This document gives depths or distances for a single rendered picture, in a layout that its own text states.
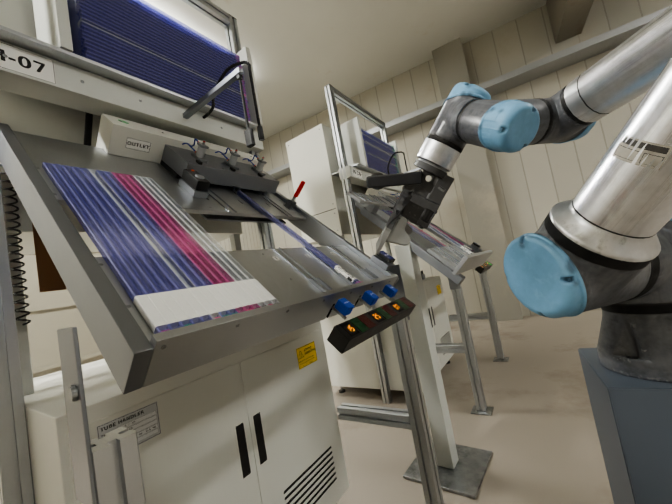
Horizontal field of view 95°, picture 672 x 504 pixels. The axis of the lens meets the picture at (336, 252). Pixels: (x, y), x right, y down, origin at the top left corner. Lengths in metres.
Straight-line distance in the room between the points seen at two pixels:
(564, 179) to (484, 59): 1.51
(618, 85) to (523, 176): 3.14
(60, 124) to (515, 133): 1.11
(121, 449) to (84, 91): 0.85
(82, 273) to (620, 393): 0.72
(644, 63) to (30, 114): 1.25
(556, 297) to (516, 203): 3.24
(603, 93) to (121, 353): 0.71
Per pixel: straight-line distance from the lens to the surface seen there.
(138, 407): 0.75
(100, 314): 0.47
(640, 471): 0.63
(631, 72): 0.61
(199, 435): 0.83
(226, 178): 1.01
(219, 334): 0.45
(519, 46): 4.18
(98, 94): 1.07
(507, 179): 3.73
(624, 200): 0.44
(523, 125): 0.58
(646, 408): 0.60
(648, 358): 0.60
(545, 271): 0.47
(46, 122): 1.17
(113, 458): 0.44
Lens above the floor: 0.76
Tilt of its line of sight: 4 degrees up
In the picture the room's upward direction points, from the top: 10 degrees counter-clockwise
